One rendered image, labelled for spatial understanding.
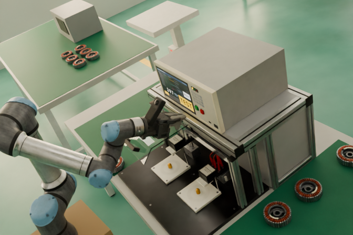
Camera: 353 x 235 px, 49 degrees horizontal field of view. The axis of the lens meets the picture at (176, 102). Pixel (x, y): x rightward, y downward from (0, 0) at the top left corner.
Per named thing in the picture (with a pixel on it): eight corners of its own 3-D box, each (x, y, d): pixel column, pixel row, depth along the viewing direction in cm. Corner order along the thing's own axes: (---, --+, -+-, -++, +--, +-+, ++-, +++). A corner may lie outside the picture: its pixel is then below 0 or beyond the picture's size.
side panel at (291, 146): (274, 190, 172) (266, 137, 154) (269, 187, 175) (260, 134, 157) (316, 157, 182) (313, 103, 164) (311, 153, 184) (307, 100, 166)
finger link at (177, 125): (184, 126, 163) (165, 129, 158) (186, 113, 161) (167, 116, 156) (188, 129, 160) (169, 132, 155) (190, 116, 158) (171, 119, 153)
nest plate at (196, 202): (195, 213, 170) (195, 211, 170) (177, 194, 182) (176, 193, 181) (221, 193, 175) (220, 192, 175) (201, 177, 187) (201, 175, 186)
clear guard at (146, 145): (144, 164, 169) (139, 155, 165) (120, 141, 187) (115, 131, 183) (201, 127, 180) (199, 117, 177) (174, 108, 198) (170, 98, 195)
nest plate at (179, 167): (166, 184, 188) (166, 183, 188) (151, 169, 200) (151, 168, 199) (190, 168, 194) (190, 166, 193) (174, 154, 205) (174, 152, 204)
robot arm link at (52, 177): (47, 214, 170) (-17, 117, 141) (60, 188, 182) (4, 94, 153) (71, 213, 167) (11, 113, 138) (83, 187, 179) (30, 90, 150)
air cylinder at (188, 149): (193, 159, 198) (190, 151, 195) (185, 152, 204) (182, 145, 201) (200, 154, 200) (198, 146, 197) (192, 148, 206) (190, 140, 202)
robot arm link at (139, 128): (126, 115, 149) (136, 123, 143) (137, 113, 151) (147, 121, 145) (125, 132, 152) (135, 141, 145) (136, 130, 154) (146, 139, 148)
